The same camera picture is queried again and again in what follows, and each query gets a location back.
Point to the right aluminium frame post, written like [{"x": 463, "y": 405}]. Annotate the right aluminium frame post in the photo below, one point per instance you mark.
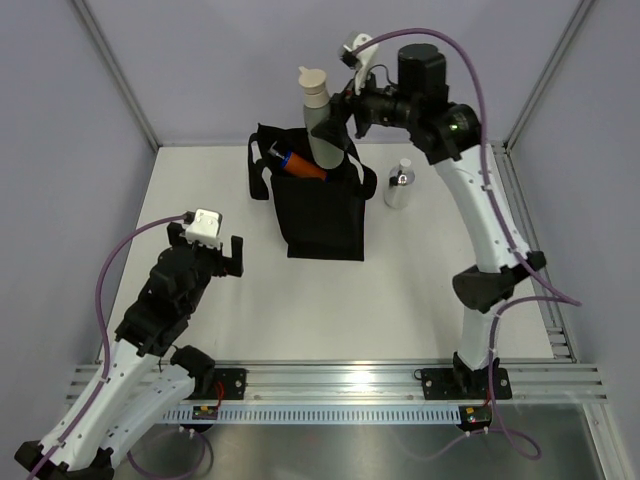
[{"x": 562, "y": 47}]

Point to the black canvas tote bag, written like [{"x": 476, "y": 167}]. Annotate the black canvas tote bag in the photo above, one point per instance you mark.
[{"x": 319, "y": 218}]

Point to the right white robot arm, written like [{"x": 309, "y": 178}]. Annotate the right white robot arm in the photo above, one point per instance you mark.
[{"x": 449, "y": 134}]

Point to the left aluminium frame post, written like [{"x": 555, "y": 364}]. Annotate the left aluminium frame post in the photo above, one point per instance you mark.
[{"x": 100, "y": 43}]

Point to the aluminium frame post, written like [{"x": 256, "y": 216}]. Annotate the aluminium frame post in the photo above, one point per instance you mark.
[
  {"x": 562, "y": 47},
  {"x": 100, "y": 43}
]

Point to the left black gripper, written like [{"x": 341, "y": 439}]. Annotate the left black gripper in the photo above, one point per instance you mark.
[{"x": 225, "y": 265}]

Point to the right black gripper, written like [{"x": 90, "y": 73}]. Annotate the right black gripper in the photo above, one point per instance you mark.
[{"x": 349, "y": 101}]

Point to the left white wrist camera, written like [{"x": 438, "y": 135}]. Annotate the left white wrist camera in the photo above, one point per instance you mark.
[{"x": 204, "y": 229}]

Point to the silver metal bottle white cap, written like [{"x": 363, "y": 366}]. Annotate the silver metal bottle white cap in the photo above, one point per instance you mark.
[{"x": 399, "y": 186}]

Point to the aluminium mounting rail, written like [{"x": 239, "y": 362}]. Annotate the aluminium mounting rail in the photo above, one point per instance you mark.
[{"x": 391, "y": 382}]

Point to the orange bottle blue cap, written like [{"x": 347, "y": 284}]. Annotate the orange bottle blue cap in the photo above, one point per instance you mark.
[{"x": 294, "y": 164}]

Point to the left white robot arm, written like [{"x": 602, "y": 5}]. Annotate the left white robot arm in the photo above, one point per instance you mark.
[{"x": 99, "y": 430}]

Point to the grey-green pump bottle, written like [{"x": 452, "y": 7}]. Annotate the grey-green pump bottle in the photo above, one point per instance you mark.
[{"x": 316, "y": 109}]

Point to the white slotted cable duct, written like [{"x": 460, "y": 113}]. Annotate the white slotted cable duct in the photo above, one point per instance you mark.
[{"x": 313, "y": 415}]

